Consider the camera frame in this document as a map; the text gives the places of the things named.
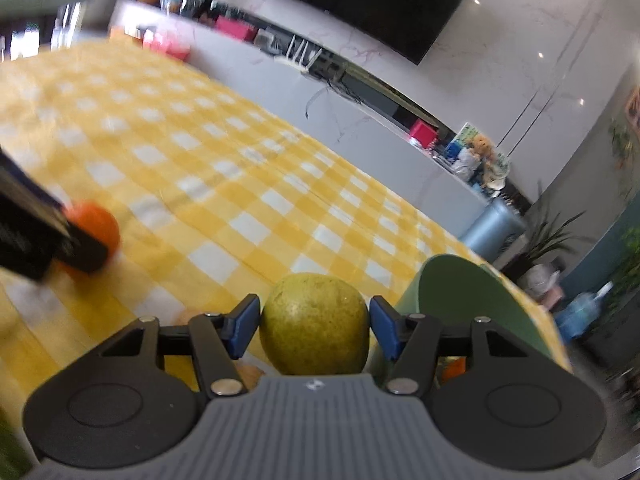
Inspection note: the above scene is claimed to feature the yellow checkered tablecloth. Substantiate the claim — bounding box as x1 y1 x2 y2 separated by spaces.
1 42 469 411

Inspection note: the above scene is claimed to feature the blue water jug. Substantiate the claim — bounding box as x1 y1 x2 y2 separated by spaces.
554 282 613 342

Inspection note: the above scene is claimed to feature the small orange tangerine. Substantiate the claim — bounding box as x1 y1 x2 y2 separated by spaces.
439 356 466 385

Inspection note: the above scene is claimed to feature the potted long-leaf plant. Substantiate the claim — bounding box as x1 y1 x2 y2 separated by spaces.
501 182 593 283

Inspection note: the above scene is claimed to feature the orange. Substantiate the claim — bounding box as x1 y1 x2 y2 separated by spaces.
60 200 120 281

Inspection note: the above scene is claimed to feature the large yellow-green pear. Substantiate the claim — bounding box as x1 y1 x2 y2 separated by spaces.
259 273 370 376

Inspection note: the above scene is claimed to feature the pink box on counter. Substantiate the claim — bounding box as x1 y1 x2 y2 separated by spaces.
214 16 257 42

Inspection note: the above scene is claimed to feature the pink storage box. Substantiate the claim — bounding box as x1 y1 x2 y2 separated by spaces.
142 28 191 62

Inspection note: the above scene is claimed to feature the teddy bear toy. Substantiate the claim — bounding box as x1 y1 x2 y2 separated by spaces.
469 133 496 162

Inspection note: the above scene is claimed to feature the green plastic bowl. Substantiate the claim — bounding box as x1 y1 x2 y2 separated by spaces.
369 253 566 386

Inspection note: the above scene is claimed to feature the grey metal trash bin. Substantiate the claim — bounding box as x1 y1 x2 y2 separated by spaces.
460 197 526 263

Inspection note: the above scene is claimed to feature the white wifi router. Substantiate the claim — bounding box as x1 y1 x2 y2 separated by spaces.
273 35 323 74

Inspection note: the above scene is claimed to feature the red box on counter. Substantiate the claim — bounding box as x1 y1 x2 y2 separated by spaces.
409 119 438 150

